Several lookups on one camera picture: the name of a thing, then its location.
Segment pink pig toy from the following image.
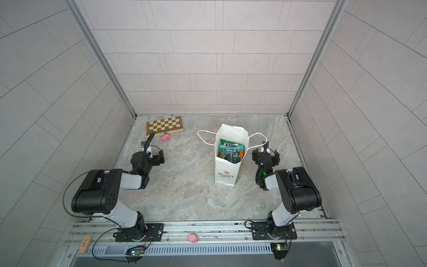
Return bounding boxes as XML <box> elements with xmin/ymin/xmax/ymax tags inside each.
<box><xmin>160</xmin><ymin>133</ymin><xmax>171</xmax><ymax>142</ymax></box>

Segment small wooden block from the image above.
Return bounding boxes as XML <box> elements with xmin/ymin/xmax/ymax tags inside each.
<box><xmin>77</xmin><ymin>236</ymin><xmax>92</xmax><ymax>254</ymax></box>

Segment wooden chessboard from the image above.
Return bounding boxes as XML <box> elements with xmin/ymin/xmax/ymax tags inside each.
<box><xmin>146</xmin><ymin>116</ymin><xmax>183</xmax><ymax>137</ymax></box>

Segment white paper gift bag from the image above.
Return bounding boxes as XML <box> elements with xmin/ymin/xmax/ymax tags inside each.
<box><xmin>205</xmin><ymin>124</ymin><xmax>268</xmax><ymax>186</ymax></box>

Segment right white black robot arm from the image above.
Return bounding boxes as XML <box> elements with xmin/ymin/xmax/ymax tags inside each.
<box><xmin>251</xmin><ymin>145</ymin><xmax>321</xmax><ymax>240</ymax></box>

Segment left green circuit board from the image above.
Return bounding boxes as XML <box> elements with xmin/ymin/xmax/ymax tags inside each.
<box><xmin>126</xmin><ymin>245</ymin><xmax>146</xmax><ymax>257</ymax></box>

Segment teal mint candy bag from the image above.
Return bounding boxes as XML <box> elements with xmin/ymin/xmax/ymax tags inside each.
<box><xmin>218</xmin><ymin>139</ymin><xmax>244</xmax><ymax>160</ymax></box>

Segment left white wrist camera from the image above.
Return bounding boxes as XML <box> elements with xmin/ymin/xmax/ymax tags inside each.
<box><xmin>141</xmin><ymin>141</ymin><xmax>153</xmax><ymax>159</ymax></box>

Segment pink ball on rail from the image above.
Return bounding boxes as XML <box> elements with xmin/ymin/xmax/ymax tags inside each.
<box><xmin>187</xmin><ymin>233</ymin><xmax>199</xmax><ymax>243</ymax></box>

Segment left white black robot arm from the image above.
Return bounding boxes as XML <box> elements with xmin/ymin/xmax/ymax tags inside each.
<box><xmin>71</xmin><ymin>149</ymin><xmax>165</xmax><ymax>242</ymax></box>

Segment right circuit board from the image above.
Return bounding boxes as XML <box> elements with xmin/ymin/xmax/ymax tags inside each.
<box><xmin>270</xmin><ymin>243</ymin><xmax>290</xmax><ymax>260</ymax></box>

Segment aluminium mounting rail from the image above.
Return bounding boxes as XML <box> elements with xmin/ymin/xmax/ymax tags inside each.
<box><xmin>64</xmin><ymin>219</ymin><xmax>345</xmax><ymax>259</ymax></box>

